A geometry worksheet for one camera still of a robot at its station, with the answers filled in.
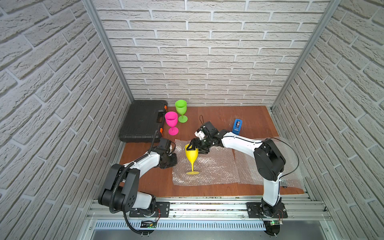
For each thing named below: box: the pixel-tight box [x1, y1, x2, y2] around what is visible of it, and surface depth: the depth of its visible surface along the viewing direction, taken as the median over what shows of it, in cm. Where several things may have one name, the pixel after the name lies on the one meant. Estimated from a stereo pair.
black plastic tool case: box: [119, 100, 169, 143], surface depth 105 cm
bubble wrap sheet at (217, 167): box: [172, 139, 240, 186], surface depth 88 cm
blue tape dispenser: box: [232, 118, 243, 136], surface depth 105 cm
